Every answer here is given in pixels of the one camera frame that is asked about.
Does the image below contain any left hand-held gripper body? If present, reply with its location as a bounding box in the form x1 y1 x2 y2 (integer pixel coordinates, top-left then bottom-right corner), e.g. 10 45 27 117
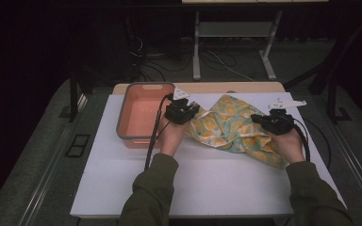
164 88 199 125

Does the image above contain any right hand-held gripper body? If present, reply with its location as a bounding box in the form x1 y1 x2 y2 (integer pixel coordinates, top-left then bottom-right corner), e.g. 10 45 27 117
258 98 307 137

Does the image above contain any lemon print cloth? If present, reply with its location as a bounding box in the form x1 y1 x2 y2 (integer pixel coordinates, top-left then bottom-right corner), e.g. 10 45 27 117
184 93 290 171

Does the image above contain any orange plastic bin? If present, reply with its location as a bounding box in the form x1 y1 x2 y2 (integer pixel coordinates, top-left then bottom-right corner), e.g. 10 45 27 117
116 81 176 149

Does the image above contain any person's left hand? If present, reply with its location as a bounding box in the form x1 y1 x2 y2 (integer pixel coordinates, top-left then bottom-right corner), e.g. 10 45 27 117
158 116 191 157

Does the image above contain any person's right hand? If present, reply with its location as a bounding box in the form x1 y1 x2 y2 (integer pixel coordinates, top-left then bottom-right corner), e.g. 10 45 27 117
269 126 306 165

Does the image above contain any black metal stand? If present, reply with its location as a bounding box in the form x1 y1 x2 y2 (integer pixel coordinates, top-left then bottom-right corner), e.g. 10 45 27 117
283 12 362 124

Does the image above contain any black floor socket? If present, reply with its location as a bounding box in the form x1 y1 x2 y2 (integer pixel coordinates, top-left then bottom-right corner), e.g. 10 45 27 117
64 133 91 158

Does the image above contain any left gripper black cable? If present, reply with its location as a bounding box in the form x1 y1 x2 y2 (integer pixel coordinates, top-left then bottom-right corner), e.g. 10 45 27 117
143 92 174 171

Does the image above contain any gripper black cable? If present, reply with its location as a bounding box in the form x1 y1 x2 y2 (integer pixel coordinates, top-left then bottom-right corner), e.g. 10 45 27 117
291 118 312 163
143 92 174 171

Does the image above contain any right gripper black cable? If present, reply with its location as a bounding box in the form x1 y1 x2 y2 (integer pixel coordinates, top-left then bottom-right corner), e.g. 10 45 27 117
291 118 312 163

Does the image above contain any tangle of floor cables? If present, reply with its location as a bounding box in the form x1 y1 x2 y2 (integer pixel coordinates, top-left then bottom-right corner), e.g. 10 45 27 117
125 17 255 83

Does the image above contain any thin black cable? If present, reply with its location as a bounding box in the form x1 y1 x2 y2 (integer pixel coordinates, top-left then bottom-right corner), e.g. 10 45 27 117
302 116 333 170

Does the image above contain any grey metal desk frame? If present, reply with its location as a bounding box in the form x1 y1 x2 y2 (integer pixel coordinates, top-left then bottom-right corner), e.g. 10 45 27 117
181 0 330 82

